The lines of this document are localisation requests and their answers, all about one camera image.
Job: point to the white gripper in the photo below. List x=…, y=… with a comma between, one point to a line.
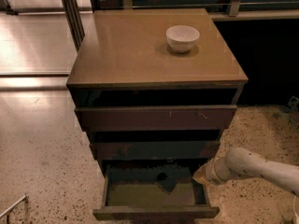
x=213, y=171

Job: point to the dark green sponge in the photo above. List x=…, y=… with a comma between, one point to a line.
x=166, y=181

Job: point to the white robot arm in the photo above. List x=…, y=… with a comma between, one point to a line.
x=240, y=163

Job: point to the top drawer front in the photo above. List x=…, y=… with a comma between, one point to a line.
x=155, y=118

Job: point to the open bottom drawer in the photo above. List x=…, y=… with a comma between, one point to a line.
x=131, y=193

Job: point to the brown drawer cabinet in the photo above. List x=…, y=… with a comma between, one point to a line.
x=125, y=61

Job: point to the middle drawer front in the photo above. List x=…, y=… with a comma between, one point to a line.
x=155, y=150

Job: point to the white ceramic bowl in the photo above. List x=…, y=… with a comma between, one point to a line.
x=181, y=38

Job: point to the grey wall socket box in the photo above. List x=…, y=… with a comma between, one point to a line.
x=292, y=105

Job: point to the metal frame corner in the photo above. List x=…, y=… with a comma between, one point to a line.
x=9, y=209

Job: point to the metal door frame post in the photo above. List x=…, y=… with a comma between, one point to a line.
x=74, y=21

